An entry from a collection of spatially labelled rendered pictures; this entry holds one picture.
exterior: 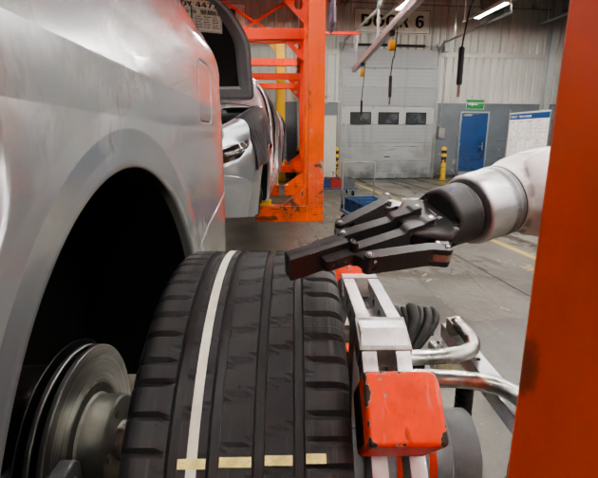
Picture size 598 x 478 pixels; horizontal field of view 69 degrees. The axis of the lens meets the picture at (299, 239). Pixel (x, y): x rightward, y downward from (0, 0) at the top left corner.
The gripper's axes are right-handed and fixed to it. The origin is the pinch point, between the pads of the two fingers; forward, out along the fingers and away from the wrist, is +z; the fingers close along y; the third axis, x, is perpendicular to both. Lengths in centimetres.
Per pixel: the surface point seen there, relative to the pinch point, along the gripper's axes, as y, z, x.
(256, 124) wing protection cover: 265, -89, -107
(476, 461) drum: -15.2, -20.5, -36.7
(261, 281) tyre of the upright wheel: 8.1, 3.7, -9.1
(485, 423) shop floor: 28, -112, -170
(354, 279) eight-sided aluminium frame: 13.0, -14.6, -20.5
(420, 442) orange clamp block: -18.4, -1.5, -8.7
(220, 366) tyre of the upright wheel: -1.9, 12.5, -9.7
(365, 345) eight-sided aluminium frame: -4.2, -5.1, -13.0
